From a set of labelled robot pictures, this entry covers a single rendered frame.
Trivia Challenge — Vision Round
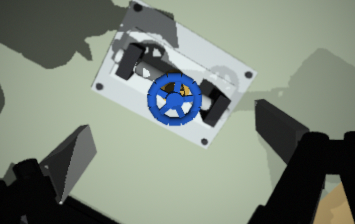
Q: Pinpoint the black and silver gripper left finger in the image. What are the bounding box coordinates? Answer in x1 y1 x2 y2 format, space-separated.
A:
0 124 97 224

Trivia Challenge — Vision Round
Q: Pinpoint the white mounting plate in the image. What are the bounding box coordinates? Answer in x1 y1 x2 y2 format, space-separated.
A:
91 0 258 149

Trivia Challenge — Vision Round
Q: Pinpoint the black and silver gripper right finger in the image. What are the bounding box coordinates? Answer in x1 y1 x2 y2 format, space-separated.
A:
247 99 355 224

